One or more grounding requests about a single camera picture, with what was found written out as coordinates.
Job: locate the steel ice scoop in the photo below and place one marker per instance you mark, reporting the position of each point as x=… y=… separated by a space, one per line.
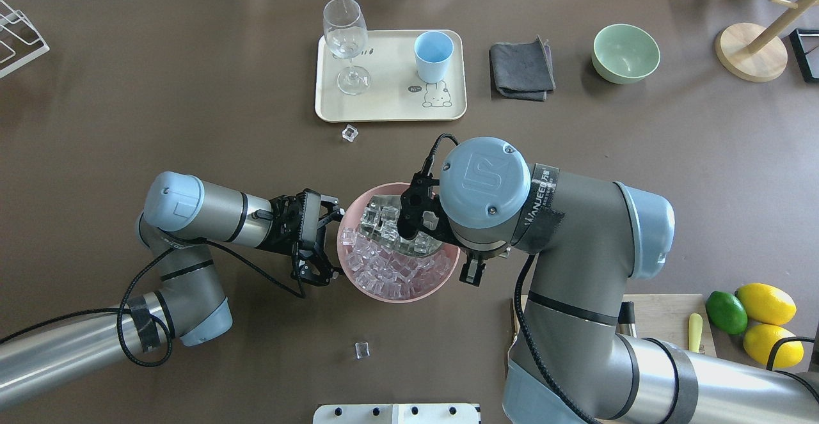
x=379 y=223

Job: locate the steel muddler black tip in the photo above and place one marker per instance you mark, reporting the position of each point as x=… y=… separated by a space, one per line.
x=626 y=321

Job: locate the ice cube near tray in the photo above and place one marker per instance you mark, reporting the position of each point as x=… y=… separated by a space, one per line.
x=350 y=133

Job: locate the white dish rack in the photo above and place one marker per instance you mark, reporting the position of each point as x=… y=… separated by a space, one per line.
x=21 y=42

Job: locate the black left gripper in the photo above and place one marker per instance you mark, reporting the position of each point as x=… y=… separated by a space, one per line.
x=283 y=227

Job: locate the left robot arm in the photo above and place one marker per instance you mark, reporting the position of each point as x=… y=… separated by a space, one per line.
x=177 y=295

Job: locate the green lime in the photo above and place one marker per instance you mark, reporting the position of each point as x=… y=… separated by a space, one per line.
x=727 y=313

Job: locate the bamboo cutting board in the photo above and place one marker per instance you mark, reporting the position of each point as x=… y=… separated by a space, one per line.
x=665 y=317

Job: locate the grey folded cloth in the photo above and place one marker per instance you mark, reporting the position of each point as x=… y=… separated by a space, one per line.
x=523 y=71

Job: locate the wooden cup tree stand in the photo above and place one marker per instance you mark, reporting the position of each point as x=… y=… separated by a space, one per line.
x=754 y=52

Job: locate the cream serving tray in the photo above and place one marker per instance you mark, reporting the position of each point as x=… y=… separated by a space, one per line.
x=397 y=93

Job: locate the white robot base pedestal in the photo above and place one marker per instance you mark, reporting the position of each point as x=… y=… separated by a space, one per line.
x=447 y=412

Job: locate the yellow lemon upper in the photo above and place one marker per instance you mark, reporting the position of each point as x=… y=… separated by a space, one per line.
x=766 y=303

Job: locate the pink bowl of ice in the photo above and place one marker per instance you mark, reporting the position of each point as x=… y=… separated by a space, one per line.
x=382 y=273

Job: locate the yellow plastic knife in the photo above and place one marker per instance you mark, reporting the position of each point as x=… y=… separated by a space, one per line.
x=695 y=331

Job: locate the clear wine glass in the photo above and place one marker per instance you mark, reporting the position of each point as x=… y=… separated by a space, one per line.
x=346 y=35

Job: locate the yellow lemon lower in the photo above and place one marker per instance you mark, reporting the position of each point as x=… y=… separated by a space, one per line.
x=759 y=340

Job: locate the blue cup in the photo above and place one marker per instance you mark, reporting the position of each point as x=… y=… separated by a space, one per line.
x=433 y=51

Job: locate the black tray with glasses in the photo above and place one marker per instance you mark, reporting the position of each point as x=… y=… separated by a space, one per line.
x=804 y=44

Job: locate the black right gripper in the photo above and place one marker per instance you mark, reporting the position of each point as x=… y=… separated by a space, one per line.
x=471 y=270

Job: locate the yellow lemon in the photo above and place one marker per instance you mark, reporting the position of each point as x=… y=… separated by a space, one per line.
x=766 y=303
x=759 y=340

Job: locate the green bowl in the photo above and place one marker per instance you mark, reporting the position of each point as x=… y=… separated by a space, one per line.
x=624 y=54

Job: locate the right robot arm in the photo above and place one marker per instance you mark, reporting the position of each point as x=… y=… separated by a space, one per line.
x=585 y=239

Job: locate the ice cube near base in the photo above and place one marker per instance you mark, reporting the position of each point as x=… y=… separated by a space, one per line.
x=362 y=350

